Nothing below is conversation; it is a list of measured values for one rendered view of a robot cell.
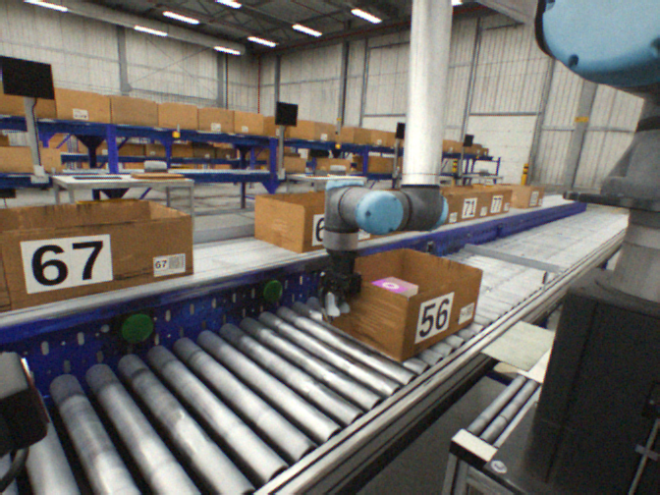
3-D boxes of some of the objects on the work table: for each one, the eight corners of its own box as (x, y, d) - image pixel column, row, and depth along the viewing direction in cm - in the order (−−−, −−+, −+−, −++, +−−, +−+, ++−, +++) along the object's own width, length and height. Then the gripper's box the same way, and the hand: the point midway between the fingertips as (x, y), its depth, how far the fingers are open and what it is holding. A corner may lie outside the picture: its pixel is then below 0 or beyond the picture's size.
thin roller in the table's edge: (476, 444, 69) (478, 435, 68) (527, 385, 88) (528, 378, 88) (486, 450, 67) (488, 441, 67) (536, 389, 87) (538, 382, 86)
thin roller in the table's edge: (489, 452, 67) (492, 443, 67) (538, 390, 86) (540, 383, 86) (501, 459, 66) (503, 450, 65) (548, 394, 85) (550, 387, 85)
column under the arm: (700, 482, 61) (779, 298, 52) (696, 607, 43) (816, 361, 34) (533, 404, 78) (572, 254, 69) (482, 471, 60) (524, 282, 51)
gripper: (342, 254, 88) (336, 336, 93) (366, 249, 94) (359, 325, 100) (317, 247, 93) (312, 323, 99) (342, 242, 100) (336, 314, 105)
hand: (329, 316), depth 101 cm, fingers closed
